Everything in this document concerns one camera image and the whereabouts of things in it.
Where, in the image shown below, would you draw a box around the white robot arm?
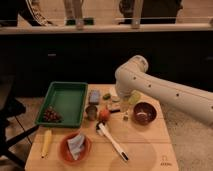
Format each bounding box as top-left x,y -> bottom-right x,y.
115,55 -> 213,126

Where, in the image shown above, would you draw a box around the purple bowl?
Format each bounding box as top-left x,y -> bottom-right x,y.
133,102 -> 157,125

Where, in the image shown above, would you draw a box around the blue grey sponge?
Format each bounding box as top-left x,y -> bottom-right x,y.
89,90 -> 100,105

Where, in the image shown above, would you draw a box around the orange bowl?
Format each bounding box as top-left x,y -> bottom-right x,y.
59,132 -> 91,165

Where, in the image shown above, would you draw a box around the light green cup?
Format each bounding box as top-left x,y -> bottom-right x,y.
128,91 -> 141,105

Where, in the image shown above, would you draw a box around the small wooden block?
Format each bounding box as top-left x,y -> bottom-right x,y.
123,114 -> 129,121

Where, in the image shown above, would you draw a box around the small green lime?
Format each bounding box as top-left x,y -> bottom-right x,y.
102,93 -> 111,100

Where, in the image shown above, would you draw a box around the orange fruit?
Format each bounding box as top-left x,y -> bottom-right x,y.
98,109 -> 110,122

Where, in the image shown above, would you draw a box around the small metal cup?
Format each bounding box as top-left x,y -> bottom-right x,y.
85,105 -> 98,121

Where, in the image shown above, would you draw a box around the green plastic tray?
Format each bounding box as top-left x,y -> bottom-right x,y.
35,81 -> 88,128

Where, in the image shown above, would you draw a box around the grey folded cloth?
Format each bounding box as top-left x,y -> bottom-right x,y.
67,134 -> 85,160

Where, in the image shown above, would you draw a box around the bunch of dark grapes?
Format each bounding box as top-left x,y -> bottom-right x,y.
43,107 -> 62,123

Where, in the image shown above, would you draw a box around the black handled knife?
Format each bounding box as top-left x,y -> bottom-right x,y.
107,107 -> 120,113

